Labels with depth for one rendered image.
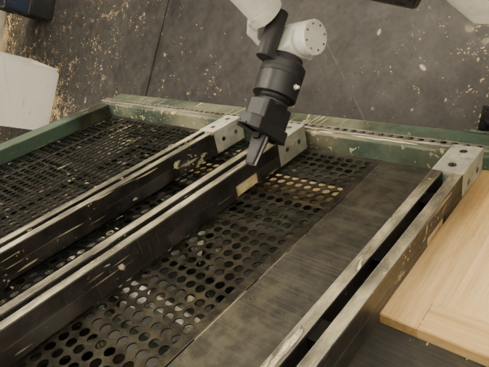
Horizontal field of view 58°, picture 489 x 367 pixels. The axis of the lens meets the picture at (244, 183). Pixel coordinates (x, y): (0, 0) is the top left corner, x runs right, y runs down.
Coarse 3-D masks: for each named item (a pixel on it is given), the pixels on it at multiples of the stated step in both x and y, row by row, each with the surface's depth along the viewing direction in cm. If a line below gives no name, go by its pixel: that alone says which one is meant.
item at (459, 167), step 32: (448, 160) 91; (480, 160) 93; (416, 192) 83; (448, 192) 81; (384, 224) 76; (416, 224) 74; (384, 256) 70; (416, 256) 74; (352, 288) 66; (384, 288) 66; (320, 320) 61; (352, 320) 59; (288, 352) 56; (320, 352) 55; (352, 352) 61
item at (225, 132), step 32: (224, 128) 132; (160, 160) 118; (192, 160) 125; (96, 192) 109; (128, 192) 111; (32, 224) 99; (64, 224) 100; (96, 224) 106; (0, 256) 91; (32, 256) 96
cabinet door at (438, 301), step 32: (480, 192) 88; (448, 224) 81; (480, 224) 80; (448, 256) 74; (480, 256) 73; (416, 288) 69; (448, 288) 68; (480, 288) 67; (384, 320) 66; (416, 320) 64; (448, 320) 63; (480, 320) 62; (480, 352) 57
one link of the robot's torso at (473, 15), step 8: (448, 0) 62; (456, 0) 60; (464, 0) 60; (472, 0) 59; (480, 0) 58; (488, 0) 58; (456, 8) 63; (464, 8) 61; (472, 8) 60; (480, 8) 60; (488, 8) 59; (472, 16) 62; (480, 16) 61; (488, 16) 60
